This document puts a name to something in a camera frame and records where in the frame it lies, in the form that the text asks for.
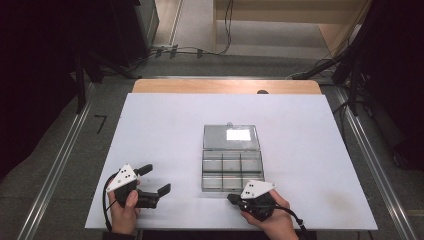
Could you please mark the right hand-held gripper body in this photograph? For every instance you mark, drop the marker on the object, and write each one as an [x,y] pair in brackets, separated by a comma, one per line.
[256,190]

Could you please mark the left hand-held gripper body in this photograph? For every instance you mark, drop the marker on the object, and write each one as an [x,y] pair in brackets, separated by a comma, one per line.
[121,176]

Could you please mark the clear grey compartment box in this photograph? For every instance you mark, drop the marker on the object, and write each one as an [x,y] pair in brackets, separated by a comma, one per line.
[231,170]

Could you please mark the person's right hand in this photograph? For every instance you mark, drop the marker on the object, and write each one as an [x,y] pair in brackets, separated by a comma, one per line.
[281,223]

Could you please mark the person's left hand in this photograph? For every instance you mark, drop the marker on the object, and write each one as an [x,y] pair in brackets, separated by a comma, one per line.
[123,218]

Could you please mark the white table sheet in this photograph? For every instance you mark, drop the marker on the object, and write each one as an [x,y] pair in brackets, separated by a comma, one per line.
[166,126]

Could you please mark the dark round table grommet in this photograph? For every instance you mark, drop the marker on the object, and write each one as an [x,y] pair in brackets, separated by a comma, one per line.
[262,91]

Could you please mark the black metal stand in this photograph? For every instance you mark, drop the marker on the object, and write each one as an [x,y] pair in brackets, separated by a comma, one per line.
[80,86]
[353,83]

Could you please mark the black curtain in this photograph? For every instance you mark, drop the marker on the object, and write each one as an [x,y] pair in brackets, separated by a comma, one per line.
[33,83]
[400,83]

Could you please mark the dark cabinet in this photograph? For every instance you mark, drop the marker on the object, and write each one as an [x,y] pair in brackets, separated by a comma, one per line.
[133,30]

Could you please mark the light wooden platform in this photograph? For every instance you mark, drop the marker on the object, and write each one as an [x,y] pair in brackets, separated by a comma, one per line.
[266,33]

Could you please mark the aluminium floor rail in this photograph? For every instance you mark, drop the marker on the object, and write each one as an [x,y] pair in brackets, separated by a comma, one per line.
[56,166]
[373,166]

